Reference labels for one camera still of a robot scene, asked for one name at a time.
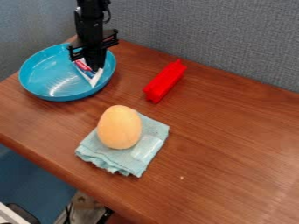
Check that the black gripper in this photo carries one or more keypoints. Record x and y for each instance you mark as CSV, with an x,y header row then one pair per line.
x,y
94,39

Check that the white toothpaste tube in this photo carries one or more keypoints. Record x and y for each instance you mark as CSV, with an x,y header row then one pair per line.
x,y
90,75

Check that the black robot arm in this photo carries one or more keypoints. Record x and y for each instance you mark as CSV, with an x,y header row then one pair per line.
x,y
92,5

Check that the blue plate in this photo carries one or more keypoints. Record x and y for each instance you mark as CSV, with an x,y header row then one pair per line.
x,y
51,78

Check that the red plastic block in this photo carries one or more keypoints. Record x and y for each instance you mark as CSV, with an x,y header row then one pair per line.
x,y
163,81

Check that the orange egg-shaped sponge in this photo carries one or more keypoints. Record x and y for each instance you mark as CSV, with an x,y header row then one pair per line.
x,y
119,127

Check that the light blue folded cloth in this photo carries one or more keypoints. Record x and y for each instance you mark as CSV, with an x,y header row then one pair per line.
x,y
132,160

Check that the dark object at corner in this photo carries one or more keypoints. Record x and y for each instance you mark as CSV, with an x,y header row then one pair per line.
x,y
13,214

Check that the table leg frame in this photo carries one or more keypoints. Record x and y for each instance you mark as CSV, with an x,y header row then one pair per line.
x,y
84,211

